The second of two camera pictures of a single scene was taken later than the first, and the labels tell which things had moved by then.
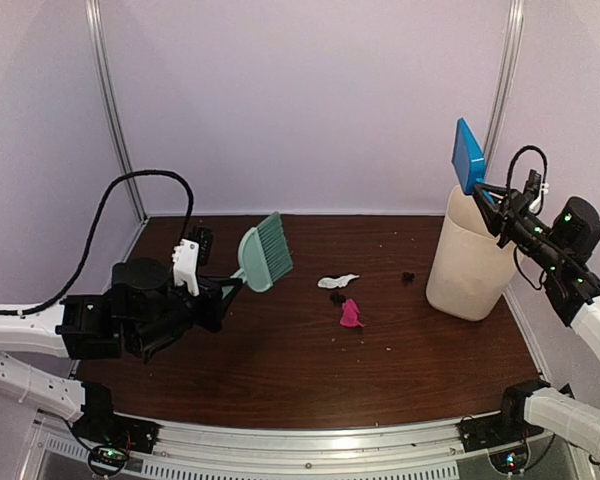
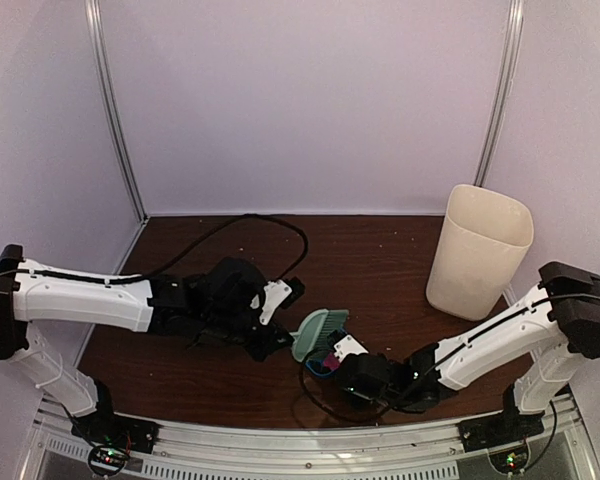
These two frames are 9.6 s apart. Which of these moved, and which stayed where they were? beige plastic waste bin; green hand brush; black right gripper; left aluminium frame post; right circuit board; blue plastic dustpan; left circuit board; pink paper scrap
Moved: blue plastic dustpan; black right gripper; pink paper scrap; green hand brush
Stayed: beige plastic waste bin; left aluminium frame post; right circuit board; left circuit board
